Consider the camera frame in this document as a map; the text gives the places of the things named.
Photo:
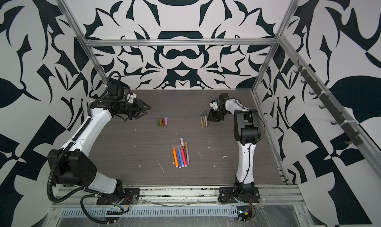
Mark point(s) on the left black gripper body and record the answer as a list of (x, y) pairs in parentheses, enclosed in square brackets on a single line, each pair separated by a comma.
[(130, 109)]

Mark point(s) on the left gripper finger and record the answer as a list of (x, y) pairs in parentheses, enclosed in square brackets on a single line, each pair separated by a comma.
[(144, 106), (139, 115)]

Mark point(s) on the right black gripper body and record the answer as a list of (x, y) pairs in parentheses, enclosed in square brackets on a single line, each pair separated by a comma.
[(222, 114)]

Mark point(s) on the lilac pink marker pen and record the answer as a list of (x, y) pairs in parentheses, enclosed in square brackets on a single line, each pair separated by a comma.
[(205, 115)]

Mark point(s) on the brown marker pen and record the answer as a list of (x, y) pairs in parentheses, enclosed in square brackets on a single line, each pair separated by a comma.
[(203, 117)]

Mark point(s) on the gold ochre marker pen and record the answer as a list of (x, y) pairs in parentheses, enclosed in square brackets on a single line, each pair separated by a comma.
[(201, 120)]

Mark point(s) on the olive tan marker pen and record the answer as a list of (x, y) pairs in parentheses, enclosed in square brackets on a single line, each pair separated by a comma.
[(187, 153)]

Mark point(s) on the light pink marker pen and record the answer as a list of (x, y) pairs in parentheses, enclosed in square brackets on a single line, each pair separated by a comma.
[(182, 142)]

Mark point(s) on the dark red marker pen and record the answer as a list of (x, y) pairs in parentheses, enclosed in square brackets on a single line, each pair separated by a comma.
[(185, 155)]

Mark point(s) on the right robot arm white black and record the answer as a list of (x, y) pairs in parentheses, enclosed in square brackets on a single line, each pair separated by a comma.
[(247, 133)]

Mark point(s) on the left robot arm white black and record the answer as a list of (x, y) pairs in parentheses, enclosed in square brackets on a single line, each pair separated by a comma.
[(70, 165)]

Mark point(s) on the purple marker pen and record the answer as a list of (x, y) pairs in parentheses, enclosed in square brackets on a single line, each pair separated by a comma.
[(178, 158)]

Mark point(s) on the pink red marker pen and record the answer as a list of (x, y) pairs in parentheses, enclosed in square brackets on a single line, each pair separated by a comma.
[(183, 156)]

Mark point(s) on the blue marker pen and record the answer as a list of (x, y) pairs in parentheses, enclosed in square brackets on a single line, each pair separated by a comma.
[(180, 156)]

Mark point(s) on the orange marker pen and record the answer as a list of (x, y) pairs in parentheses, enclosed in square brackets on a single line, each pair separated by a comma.
[(175, 156)]

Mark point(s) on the circuit board with green light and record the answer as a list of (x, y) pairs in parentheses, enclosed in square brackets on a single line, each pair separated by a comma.
[(247, 214)]

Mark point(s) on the grey hook rack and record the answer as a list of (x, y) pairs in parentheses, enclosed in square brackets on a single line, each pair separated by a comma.
[(329, 102)]

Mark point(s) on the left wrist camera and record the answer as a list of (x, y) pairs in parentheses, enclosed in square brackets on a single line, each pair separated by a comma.
[(130, 97)]

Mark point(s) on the aluminium frame crossbar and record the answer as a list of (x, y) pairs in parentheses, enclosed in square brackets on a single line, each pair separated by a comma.
[(180, 42)]

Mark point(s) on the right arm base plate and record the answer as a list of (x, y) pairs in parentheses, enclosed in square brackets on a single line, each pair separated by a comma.
[(227, 195)]

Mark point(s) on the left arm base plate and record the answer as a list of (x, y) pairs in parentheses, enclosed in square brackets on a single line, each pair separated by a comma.
[(122, 196)]

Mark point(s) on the white slotted cable duct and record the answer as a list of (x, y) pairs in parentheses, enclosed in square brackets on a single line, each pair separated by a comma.
[(160, 211)]

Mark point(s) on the aluminium front rail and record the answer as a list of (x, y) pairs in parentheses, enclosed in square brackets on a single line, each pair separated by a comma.
[(181, 196)]

